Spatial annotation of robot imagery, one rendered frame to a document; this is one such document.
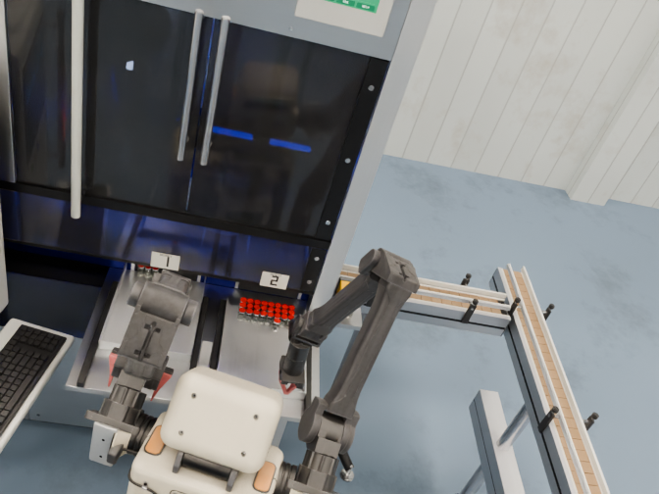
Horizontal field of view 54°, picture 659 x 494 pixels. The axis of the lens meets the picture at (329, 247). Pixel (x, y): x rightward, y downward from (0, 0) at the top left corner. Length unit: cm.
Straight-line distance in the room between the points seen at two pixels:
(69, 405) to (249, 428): 149
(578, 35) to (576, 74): 29
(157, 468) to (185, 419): 12
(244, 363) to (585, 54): 368
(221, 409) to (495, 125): 407
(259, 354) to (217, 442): 76
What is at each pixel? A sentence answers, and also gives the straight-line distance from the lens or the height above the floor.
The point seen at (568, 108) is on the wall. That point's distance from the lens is 518.
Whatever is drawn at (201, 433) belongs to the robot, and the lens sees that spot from 129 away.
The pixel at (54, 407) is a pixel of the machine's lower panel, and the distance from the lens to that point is 271.
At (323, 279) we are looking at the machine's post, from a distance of 205.
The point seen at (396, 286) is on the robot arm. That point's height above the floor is 154.
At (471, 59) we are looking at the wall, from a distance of 476.
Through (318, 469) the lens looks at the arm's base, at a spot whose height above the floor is 123.
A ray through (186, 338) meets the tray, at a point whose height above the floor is 88.
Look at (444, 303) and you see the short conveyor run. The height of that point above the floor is 93.
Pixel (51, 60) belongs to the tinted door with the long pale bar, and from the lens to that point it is 178.
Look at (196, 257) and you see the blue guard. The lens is 202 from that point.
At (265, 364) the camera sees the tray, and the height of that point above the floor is 88.
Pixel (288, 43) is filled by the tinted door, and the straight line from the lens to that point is 164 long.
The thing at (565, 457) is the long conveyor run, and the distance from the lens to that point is 212.
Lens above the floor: 239
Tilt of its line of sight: 38 degrees down
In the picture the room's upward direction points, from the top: 18 degrees clockwise
